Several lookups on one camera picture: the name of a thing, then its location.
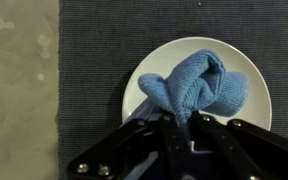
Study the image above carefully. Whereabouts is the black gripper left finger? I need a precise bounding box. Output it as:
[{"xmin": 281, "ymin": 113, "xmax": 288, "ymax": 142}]
[{"xmin": 67, "ymin": 113, "xmax": 198, "ymax": 180}]

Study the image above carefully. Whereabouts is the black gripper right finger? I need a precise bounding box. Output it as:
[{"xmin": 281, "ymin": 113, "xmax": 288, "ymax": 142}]
[{"xmin": 190, "ymin": 111, "xmax": 288, "ymax": 180}]

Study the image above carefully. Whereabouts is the blue microfiber towel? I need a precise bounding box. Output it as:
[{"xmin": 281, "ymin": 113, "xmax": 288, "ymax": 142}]
[{"xmin": 123, "ymin": 48, "xmax": 251, "ymax": 180}]

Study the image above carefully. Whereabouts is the white round plate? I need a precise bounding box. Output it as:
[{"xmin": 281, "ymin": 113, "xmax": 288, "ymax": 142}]
[{"xmin": 121, "ymin": 37, "xmax": 272, "ymax": 130}]

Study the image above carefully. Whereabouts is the dark blue placemat under plate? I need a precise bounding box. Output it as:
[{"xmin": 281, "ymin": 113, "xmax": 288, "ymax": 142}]
[{"xmin": 58, "ymin": 0, "xmax": 288, "ymax": 180}]

